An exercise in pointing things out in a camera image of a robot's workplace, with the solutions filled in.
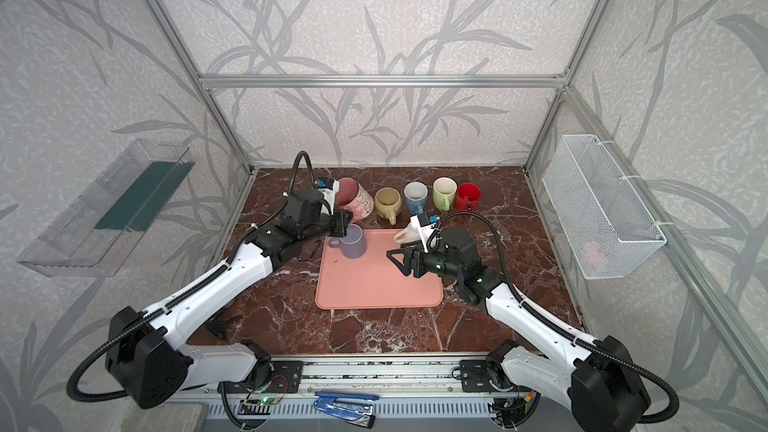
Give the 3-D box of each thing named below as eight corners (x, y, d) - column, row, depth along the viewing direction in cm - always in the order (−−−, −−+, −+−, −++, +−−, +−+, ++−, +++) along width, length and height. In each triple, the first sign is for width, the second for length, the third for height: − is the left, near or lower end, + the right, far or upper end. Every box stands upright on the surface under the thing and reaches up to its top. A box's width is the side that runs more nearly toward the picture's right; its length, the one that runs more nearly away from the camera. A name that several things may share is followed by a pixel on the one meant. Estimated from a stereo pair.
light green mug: (424, 214, 109) (426, 195, 100) (435, 192, 115) (437, 173, 107) (445, 221, 107) (448, 203, 98) (455, 198, 113) (459, 180, 105)
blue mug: (404, 224, 106) (404, 206, 98) (404, 199, 113) (404, 181, 105) (426, 224, 106) (428, 206, 98) (425, 199, 113) (427, 181, 105)
